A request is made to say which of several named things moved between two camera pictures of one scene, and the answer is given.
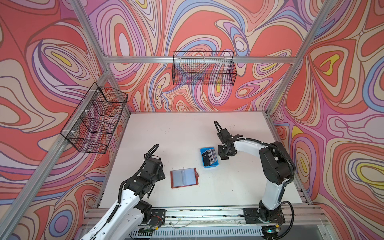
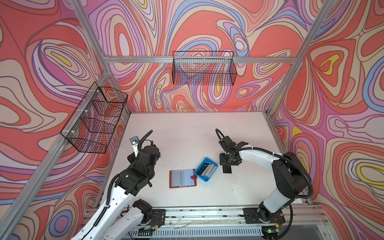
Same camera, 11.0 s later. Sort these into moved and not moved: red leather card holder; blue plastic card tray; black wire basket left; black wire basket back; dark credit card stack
Moved: dark credit card stack; blue plastic card tray
Not moved: black wire basket left; red leather card holder; black wire basket back
